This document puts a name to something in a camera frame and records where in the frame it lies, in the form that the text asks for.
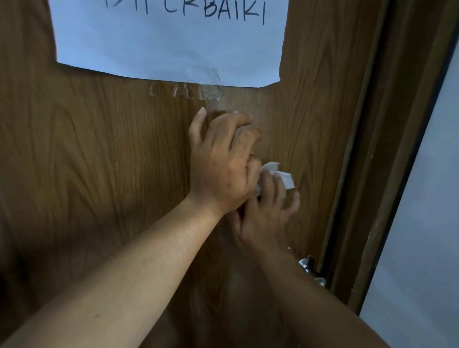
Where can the white tissue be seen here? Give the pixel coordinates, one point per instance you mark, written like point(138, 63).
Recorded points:
point(283, 177)

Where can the person's right forearm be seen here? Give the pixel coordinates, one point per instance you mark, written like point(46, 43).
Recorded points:
point(304, 301)

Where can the white paper sign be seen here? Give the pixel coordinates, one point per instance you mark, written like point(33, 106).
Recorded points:
point(172, 39)

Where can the person's left middle finger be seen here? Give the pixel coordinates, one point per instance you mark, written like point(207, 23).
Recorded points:
point(249, 138)

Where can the person's left forearm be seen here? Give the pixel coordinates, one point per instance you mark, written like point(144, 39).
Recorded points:
point(118, 283)

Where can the person's left little finger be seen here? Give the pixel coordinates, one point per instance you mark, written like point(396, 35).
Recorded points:
point(197, 123)

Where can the person's left hand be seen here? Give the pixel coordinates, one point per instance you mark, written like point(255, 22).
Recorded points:
point(215, 168)

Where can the clear crinkled adhesive tape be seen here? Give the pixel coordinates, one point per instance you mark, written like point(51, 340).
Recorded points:
point(200, 89)

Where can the silver door knob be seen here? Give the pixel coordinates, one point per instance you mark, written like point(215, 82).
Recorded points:
point(307, 267)

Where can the person's right thumb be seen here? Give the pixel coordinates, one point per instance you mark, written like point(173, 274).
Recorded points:
point(237, 220)

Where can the brown wooden door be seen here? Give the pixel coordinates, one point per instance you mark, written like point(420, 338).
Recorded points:
point(89, 161)

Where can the person's right hand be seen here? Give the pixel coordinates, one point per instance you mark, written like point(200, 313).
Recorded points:
point(263, 222)

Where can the brown wooden door frame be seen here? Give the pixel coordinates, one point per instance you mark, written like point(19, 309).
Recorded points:
point(387, 143)

